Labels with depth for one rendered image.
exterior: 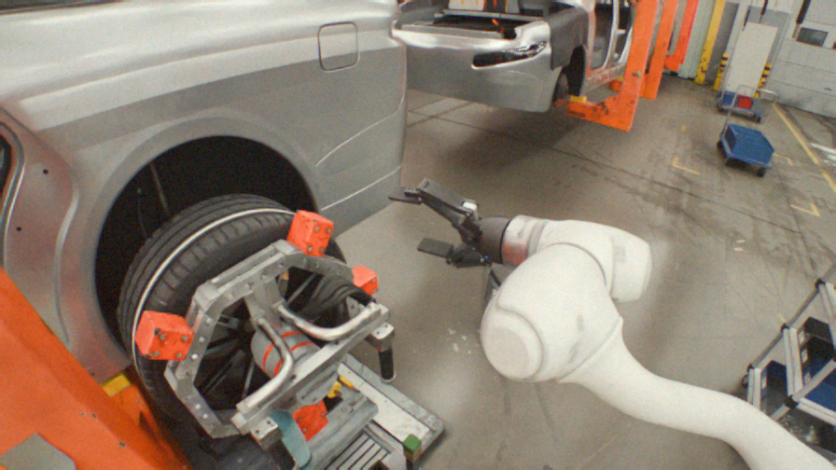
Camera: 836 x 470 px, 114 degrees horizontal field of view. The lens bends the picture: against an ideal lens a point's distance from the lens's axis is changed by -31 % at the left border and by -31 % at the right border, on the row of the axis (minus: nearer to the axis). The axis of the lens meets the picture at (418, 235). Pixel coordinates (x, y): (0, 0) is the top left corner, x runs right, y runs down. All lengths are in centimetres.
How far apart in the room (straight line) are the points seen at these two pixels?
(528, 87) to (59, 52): 283
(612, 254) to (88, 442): 81
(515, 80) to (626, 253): 265
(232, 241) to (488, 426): 138
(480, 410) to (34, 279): 172
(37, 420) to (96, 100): 67
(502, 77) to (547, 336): 280
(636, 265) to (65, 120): 111
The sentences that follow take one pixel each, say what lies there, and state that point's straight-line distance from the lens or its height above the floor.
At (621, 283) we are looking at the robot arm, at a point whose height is 133.
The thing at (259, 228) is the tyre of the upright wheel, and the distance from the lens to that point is 91.
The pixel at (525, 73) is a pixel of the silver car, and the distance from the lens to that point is 309.
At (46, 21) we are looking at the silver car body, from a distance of 105.
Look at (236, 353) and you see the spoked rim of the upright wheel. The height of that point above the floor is 83.
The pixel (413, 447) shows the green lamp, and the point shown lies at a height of 66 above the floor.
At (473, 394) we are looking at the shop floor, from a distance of 191.
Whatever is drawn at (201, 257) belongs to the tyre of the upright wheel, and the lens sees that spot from 87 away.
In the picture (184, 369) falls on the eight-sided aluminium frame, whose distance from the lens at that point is 89.
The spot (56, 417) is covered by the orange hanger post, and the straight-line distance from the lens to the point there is 70.
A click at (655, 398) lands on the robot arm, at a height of 129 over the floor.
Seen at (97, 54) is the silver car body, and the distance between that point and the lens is 104.
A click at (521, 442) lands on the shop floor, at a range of 183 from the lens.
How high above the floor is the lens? 162
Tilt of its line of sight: 35 degrees down
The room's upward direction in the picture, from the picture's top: straight up
